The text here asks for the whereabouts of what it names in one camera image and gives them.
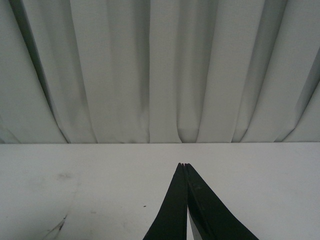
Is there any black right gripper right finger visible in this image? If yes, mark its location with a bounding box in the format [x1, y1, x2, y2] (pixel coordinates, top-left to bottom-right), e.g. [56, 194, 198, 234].
[185, 163, 257, 240]

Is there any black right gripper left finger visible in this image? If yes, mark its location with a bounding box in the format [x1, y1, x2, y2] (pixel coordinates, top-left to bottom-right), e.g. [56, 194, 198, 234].
[144, 163, 188, 240]

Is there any grey pleated curtain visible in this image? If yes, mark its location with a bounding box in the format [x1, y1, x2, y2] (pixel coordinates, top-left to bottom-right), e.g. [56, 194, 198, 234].
[0, 0, 320, 144]

